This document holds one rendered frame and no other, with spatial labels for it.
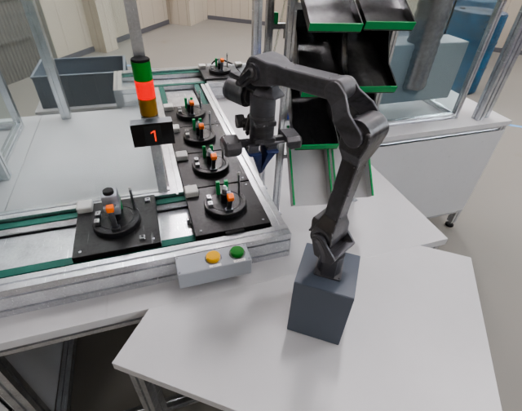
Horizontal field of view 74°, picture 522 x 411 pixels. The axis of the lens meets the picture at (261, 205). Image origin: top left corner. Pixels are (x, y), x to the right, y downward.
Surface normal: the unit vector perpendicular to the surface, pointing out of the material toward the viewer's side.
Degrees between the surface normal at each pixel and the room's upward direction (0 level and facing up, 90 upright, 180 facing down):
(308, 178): 45
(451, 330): 0
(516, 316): 0
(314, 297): 90
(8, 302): 90
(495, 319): 0
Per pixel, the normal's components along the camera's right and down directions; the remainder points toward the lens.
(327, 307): -0.31, 0.58
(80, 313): 0.04, -0.78
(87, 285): 0.31, 0.61
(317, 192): 0.12, -0.11
